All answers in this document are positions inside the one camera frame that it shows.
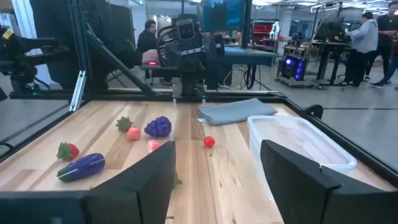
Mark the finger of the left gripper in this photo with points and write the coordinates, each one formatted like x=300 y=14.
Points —
x=183 y=60
x=196 y=60

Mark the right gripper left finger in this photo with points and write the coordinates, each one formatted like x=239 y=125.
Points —
x=146 y=193

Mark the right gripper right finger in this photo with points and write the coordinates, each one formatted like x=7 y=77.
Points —
x=298 y=193

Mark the pink round toy fruit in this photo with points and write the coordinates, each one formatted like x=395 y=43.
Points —
x=153 y=145
x=133 y=133

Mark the purple toy grape bunch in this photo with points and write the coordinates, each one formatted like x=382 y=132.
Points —
x=158 y=127

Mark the purple toy eggplant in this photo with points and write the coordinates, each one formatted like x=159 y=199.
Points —
x=81 y=168

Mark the red toy strawberry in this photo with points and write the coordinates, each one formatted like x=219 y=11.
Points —
x=124 y=124
x=67 y=151

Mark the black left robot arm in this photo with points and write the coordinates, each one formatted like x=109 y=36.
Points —
x=189 y=84

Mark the black neighbouring robot arm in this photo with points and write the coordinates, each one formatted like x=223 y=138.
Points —
x=21 y=56

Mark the clear plastic tupperware container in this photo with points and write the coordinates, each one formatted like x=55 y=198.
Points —
x=298 y=140

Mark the person's hand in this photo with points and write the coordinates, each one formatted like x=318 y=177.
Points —
x=150 y=56

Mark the person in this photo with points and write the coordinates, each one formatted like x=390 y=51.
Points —
x=363 y=40
x=146 y=40
x=121 y=49
x=385 y=31

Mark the computer monitor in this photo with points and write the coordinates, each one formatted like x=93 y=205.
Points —
x=222 y=14

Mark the grey computer desk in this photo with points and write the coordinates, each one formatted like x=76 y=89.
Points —
x=248 y=57

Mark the red shelf cabinet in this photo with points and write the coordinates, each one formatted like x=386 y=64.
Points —
x=262 y=31

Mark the small red toy cherry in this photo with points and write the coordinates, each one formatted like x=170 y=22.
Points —
x=209 y=142

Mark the black PC tower blue lights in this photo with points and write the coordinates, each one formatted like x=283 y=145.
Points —
x=293 y=67

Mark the black monitor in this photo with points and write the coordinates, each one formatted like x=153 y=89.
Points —
x=330 y=28

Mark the person's leg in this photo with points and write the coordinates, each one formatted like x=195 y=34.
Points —
x=392 y=70

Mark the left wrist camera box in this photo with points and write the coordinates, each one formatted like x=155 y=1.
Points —
x=186 y=29

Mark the black aluminium rig frame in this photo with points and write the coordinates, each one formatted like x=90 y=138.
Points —
x=124 y=97

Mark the silver metal bracket bar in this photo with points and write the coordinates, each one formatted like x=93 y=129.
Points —
x=77 y=91

